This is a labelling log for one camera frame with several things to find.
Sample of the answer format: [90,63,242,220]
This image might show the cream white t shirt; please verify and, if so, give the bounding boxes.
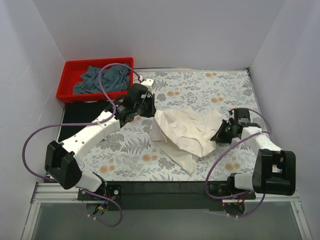
[149,107,227,175]

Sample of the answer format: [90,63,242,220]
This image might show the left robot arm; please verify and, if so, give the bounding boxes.
[44,79,156,200]

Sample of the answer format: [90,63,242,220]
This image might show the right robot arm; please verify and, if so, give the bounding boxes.
[204,108,296,200]

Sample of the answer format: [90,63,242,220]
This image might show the blue grey t shirt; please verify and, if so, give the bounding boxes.
[72,65,131,95]

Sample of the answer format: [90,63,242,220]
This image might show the floral patterned table mat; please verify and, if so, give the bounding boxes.
[79,70,264,181]

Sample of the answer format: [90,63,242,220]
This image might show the folded black t shirt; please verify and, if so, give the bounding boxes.
[58,100,111,142]

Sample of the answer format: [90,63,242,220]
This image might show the red plastic bin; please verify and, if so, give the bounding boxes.
[56,57,134,103]

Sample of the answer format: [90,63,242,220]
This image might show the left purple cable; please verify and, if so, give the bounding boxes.
[22,63,144,228]

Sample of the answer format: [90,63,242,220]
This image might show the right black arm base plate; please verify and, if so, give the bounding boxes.
[207,182,256,200]

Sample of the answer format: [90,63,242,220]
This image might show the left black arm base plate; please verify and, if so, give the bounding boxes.
[77,184,122,201]

